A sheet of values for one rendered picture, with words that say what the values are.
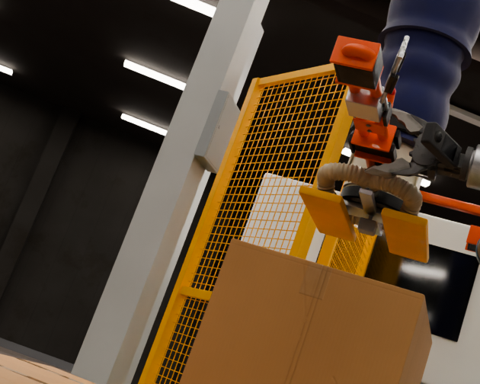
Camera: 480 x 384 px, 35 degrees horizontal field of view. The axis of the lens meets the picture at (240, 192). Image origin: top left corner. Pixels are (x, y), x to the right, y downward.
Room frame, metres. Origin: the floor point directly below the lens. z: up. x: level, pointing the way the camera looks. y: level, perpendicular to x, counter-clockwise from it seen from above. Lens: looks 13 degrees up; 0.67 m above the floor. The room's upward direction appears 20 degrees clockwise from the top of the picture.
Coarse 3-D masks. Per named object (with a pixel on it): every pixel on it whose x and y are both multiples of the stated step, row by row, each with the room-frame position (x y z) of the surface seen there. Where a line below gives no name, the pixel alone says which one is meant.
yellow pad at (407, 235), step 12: (384, 216) 1.60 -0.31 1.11; (396, 216) 1.59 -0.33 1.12; (408, 216) 1.58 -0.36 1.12; (384, 228) 1.70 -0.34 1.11; (396, 228) 1.66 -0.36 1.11; (408, 228) 1.62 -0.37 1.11; (420, 228) 1.59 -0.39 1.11; (396, 240) 1.77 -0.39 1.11; (408, 240) 1.72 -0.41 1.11; (420, 240) 1.69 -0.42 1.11; (396, 252) 1.89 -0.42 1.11; (408, 252) 1.84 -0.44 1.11; (420, 252) 1.80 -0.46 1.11
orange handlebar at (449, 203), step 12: (348, 48) 1.16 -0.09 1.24; (360, 48) 1.15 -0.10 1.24; (372, 96) 1.29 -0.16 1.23; (360, 120) 1.41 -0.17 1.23; (360, 132) 1.48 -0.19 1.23; (372, 132) 1.45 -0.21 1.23; (384, 132) 1.43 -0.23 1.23; (444, 204) 1.75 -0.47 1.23; (456, 204) 1.74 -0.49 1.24; (468, 204) 1.74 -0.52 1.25
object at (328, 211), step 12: (300, 192) 1.66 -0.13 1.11; (312, 192) 1.65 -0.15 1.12; (324, 192) 1.64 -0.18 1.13; (312, 204) 1.72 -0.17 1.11; (324, 204) 1.68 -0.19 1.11; (336, 204) 1.64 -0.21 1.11; (312, 216) 1.83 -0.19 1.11; (324, 216) 1.79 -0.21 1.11; (336, 216) 1.75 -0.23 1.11; (348, 216) 1.76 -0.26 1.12; (324, 228) 1.91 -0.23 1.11; (336, 228) 1.86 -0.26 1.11; (348, 228) 1.82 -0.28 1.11; (348, 240) 1.94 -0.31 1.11
